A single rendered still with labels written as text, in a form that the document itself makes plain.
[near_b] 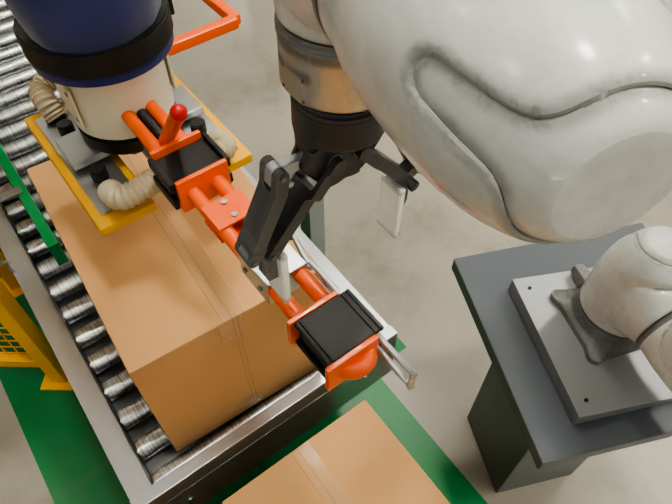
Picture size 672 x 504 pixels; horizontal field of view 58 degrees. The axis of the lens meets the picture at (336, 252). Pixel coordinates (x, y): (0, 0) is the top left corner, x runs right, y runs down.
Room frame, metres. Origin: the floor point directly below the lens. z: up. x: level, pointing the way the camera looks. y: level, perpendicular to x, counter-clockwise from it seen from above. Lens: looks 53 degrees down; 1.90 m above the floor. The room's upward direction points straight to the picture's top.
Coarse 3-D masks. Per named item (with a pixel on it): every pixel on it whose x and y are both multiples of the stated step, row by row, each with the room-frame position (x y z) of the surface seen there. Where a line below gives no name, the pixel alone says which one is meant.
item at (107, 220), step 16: (32, 128) 0.85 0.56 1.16; (48, 128) 0.84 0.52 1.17; (64, 128) 0.82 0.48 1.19; (48, 144) 0.80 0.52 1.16; (64, 160) 0.76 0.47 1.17; (112, 160) 0.76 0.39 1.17; (64, 176) 0.73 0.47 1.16; (80, 176) 0.72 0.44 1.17; (96, 176) 0.70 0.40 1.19; (112, 176) 0.72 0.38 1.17; (128, 176) 0.73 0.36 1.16; (80, 192) 0.69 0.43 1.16; (96, 192) 0.68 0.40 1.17; (96, 208) 0.65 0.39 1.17; (144, 208) 0.66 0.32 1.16; (96, 224) 0.62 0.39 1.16; (112, 224) 0.62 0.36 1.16
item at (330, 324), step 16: (320, 304) 0.38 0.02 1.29; (336, 304) 0.38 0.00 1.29; (288, 320) 0.36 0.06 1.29; (304, 320) 0.36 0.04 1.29; (320, 320) 0.36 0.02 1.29; (336, 320) 0.36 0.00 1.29; (352, 320) 0.36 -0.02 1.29; (288, 336) 0.36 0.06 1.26; (304, 336) 0.34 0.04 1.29; (320, 336) 0.34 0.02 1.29; (336, 336) 0.34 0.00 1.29; (352, 336) 0.34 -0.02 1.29; (368, 336) 0.34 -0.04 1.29; (304, 352) 0.34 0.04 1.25; (320, 352) 0.32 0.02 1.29; (336, 352) 0.32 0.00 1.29; (352, 352) 0.32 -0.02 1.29; (320, 368) 0.32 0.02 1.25; (336, 368) 0.30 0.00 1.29; (336, 384) 0.30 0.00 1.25
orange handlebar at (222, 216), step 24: (216, 0) 1.07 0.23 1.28; (216, 24) 0.99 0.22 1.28; (144, 144) 0.68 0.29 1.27; (192, 192) 0.58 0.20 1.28; (240, 192) 0.57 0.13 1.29; (216, 216) 0.53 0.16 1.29; (240, 216) 0.53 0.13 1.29; (312, 288) 0.42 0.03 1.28; (288, 312) 0.38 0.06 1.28; (360, 360) 0.32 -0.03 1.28
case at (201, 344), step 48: (48, 192) 0.89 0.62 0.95; (96, 240) 0.75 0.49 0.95; (144, 240) 0.75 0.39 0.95; (192, 240) 0.75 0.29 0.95; (96, 288) 0.64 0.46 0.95; (144, 288) 0.64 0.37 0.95; (192, 288) 0.64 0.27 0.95; (240, 288) 0.64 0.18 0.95; (144, 336) 0.53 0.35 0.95; (192, 336) 0.53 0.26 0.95; (240, 336) 0.58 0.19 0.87; (144, 384) 0.47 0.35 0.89; (192, 384) 0.51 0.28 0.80; (240, 384) 0.56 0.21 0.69; (288, 384) 0.62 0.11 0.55; (192, 432) 0.49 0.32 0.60
